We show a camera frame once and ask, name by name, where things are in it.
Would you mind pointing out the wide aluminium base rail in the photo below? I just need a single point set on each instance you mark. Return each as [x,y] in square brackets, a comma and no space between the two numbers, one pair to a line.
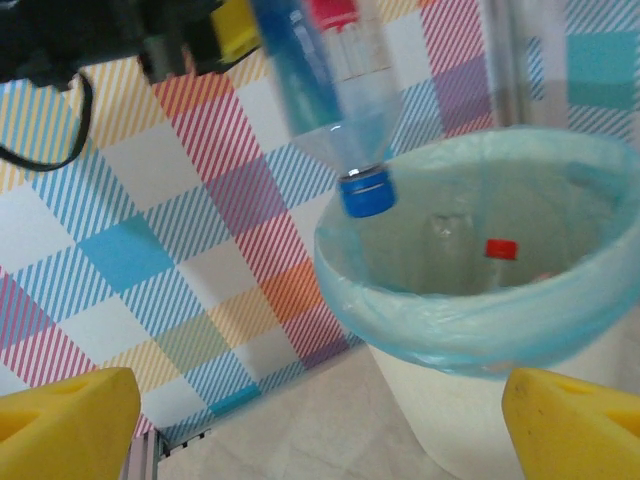
[145,460]

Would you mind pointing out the cream plastic bin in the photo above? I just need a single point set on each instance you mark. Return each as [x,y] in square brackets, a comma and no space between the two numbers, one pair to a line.
[450,425]

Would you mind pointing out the blue plastic bin liner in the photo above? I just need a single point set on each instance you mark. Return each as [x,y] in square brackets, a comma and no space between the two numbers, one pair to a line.
[450,325]

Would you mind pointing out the blue cap blue label bottle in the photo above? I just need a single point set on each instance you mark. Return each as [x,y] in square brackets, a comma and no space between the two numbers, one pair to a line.
[367,195]

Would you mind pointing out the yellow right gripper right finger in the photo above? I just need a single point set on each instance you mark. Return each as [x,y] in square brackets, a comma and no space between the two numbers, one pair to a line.
[575,435]

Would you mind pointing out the red cap white ribbed bottle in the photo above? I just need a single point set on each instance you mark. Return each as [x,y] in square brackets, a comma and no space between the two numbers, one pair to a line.
[332,12]

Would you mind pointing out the aluminium corner post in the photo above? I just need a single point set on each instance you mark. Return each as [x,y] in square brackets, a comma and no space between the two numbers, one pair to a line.
[530,60]

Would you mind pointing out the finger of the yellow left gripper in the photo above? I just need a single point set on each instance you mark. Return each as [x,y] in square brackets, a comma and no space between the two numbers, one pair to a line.
[232,30]

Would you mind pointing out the small red cap clear bottle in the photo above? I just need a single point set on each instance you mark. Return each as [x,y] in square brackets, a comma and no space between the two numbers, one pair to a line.
[501,248]

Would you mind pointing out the clear crumpled plastic bottle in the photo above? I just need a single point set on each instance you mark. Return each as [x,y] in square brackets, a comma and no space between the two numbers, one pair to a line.
[445,235]

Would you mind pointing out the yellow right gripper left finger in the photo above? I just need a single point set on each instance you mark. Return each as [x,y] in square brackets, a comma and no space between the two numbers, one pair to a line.
[65,435]

